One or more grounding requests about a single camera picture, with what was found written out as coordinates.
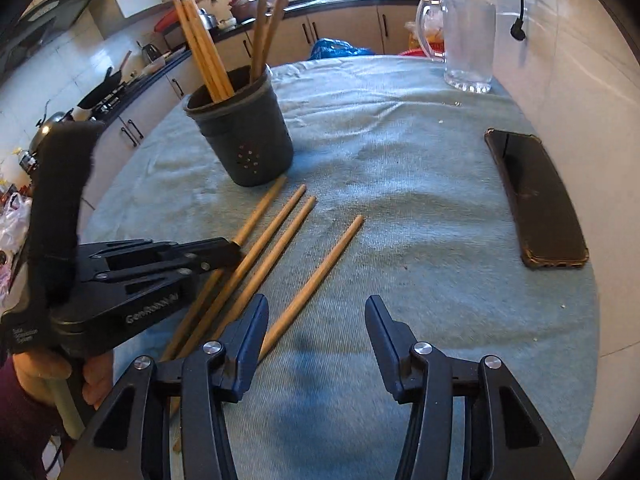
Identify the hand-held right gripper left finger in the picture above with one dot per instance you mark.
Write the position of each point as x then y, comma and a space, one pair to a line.
250, 340

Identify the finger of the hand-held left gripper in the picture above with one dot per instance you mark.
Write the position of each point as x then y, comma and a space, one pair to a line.
210, 252
150, 277

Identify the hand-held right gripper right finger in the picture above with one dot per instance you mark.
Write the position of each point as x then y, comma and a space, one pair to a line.
385, 340

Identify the wooden chopstick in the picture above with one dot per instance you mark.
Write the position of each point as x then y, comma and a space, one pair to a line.
210, 50
325, 270
260, 25
197, 50
270, 235
280, 10
265, 205
280, 250

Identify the dark grey perforated utensil holder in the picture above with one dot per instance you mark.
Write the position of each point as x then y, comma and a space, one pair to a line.
250, 135

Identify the person's left forearm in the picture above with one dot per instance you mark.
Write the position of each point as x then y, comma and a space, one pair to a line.
25, 430

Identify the person's left hand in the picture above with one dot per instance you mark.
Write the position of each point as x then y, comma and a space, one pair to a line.
97, 380

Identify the white plastic bag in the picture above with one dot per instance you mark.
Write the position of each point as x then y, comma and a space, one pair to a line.
14, 220

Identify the grey-blue table cloth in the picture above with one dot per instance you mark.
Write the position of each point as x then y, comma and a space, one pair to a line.
400, 185

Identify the black frying pan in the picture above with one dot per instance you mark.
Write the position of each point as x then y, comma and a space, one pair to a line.
102, 90

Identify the small steel kettle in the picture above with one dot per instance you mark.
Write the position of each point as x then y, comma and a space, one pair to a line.
151, 53

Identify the smartphone in brown clear case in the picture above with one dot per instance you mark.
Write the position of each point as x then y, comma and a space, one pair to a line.
540, 200

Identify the small white bowl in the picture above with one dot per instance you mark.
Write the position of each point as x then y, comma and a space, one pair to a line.
228, 22

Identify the red pot lid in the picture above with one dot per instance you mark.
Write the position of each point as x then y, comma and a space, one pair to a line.
165, 22

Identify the blue plastic bag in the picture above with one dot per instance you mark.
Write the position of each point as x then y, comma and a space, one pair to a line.
335, 49

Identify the brown clay pot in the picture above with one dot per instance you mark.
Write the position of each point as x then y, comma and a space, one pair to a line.
244, 7

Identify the black range hood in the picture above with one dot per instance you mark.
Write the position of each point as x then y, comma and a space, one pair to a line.
45, 20

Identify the red plastic basket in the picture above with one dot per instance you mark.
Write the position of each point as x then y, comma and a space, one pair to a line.
415, 54

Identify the black kitchen countertop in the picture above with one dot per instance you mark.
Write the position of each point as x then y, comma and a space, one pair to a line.
350, 0

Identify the large glass pitcher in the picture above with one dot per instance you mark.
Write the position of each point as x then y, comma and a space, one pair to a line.
470, 45

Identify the orange plastic bag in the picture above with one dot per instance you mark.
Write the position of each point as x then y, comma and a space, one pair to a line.
432, 32

